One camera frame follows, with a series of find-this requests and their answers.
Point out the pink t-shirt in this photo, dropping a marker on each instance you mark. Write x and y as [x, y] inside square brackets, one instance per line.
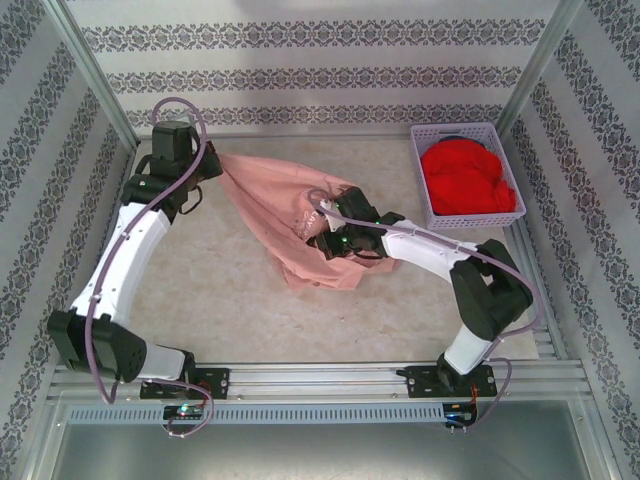
[270, 200]

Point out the right circuit board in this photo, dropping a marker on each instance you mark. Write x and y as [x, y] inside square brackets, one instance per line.
[457, 415]

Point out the circuit board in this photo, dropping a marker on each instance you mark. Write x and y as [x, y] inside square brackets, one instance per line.
[457, 415]
[185, 411]

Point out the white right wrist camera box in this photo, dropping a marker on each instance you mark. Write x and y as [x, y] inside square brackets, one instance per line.
[330, 207]

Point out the dark blue garment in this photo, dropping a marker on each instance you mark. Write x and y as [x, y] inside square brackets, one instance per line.
[452, 136]

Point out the left circuit board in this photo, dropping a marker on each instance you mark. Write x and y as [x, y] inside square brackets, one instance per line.
[185, 411]

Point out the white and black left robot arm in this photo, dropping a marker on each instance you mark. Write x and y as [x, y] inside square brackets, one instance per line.
[125, 265]

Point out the lavender plastic basket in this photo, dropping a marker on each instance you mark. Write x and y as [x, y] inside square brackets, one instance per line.
[467, 223]

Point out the aluminium frame post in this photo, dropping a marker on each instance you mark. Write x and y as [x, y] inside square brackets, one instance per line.
[97, 75]
[533, 75]

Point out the aluminium mounting rail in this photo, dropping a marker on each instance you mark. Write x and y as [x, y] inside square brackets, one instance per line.
[320, 377]

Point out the aluminium side rail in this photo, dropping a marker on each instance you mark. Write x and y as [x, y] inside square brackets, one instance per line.
[542, 340]

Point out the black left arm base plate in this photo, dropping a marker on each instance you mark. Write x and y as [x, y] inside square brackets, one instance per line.
[217, 382]

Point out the red garment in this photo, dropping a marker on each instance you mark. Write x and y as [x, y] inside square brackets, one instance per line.
[465, 175]

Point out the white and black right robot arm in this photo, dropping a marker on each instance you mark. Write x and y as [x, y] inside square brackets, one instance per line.
[490, 295]

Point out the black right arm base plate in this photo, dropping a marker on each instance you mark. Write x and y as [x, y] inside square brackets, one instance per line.
[420, 382]

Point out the grey sheet metal tray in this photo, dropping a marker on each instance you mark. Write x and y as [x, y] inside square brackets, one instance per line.
[320, 455]

